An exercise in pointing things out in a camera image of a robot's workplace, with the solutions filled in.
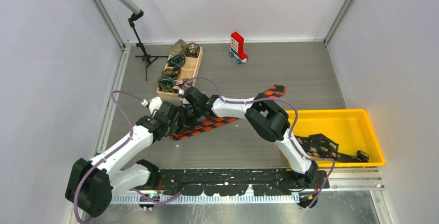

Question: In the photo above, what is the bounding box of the orange navy striped tie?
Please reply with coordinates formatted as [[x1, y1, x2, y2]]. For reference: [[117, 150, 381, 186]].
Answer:
[[170, 84, 286, 140]]

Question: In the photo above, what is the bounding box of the navy yellow rolled tie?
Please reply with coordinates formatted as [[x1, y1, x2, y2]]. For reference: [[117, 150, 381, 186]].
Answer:
[[157, 75, 175, 93]]

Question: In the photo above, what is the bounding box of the dark green rolled tie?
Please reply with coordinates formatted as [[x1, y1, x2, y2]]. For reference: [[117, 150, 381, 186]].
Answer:
[[162, 66, 181, 80]]

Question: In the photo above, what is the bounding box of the black pink floral rolled tie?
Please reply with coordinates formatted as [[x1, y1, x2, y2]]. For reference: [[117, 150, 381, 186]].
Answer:
[[171, 78, 193, 95]]

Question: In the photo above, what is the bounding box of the red toy block car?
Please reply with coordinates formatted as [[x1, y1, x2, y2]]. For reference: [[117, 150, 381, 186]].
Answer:
[[229, 32, 248, 64]]

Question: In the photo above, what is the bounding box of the wooden compartment tray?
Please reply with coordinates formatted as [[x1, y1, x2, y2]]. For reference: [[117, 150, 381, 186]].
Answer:
[[156, 47, 203, 101]]

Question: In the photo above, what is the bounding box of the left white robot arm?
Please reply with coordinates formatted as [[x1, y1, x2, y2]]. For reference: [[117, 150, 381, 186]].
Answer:
[[65, 97, 182, 223]]

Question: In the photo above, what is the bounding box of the yellow plastic bin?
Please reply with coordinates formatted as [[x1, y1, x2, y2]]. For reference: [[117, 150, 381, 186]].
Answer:
[[293, 109, 386, 168]]

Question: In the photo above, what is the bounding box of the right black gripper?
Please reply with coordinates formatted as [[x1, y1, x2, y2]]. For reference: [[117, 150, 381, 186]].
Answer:
[[175, 105, 202, 136]]

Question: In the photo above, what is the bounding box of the teal navy rolled tie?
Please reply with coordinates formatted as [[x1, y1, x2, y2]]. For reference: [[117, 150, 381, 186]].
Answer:
[[167, 54, 186, 68]]

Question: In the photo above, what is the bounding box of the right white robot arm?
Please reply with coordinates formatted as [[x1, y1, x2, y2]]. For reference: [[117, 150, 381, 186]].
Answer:
[[182, 84, 318, 188]]

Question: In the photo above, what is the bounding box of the olive green rolled tie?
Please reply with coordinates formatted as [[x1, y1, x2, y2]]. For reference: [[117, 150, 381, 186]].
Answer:
[[169, 39, 188, 57]]

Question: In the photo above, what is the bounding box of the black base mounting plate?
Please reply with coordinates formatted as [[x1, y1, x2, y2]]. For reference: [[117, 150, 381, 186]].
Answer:
[[146, 169, 327, 197]]

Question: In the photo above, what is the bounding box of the black microphone stand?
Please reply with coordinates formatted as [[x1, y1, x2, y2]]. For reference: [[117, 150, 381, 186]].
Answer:
[[128, 10, 167, 81]]

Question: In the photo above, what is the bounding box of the brown floral rolled tie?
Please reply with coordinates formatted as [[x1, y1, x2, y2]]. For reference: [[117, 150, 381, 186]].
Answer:
[[185, 42, 201, 58]]

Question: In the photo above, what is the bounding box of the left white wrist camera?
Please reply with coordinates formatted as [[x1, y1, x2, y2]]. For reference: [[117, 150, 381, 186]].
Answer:
[[141, 97, 163, 114]]

